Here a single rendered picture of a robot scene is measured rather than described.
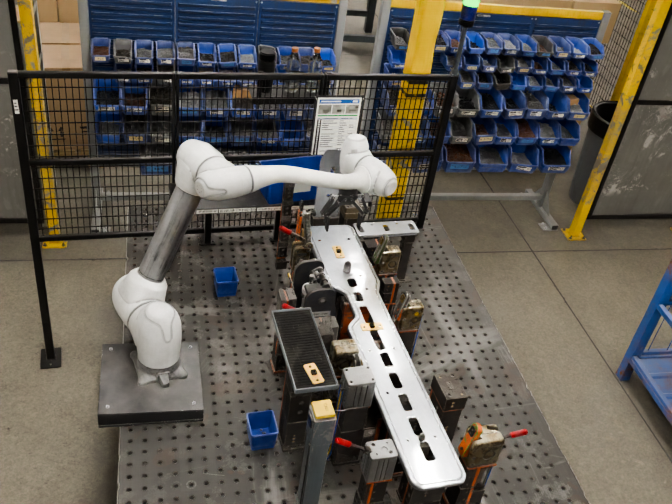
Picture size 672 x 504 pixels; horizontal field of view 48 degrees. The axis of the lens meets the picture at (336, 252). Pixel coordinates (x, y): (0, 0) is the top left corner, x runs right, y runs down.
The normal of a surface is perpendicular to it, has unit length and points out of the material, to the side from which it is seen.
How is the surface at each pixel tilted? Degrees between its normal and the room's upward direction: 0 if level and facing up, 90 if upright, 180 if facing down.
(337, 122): 90
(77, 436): 0
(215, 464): 0
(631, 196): 90
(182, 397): 2
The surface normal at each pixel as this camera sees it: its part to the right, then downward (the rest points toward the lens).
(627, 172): 0.22, 0.61
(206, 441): 0.13, -0.80
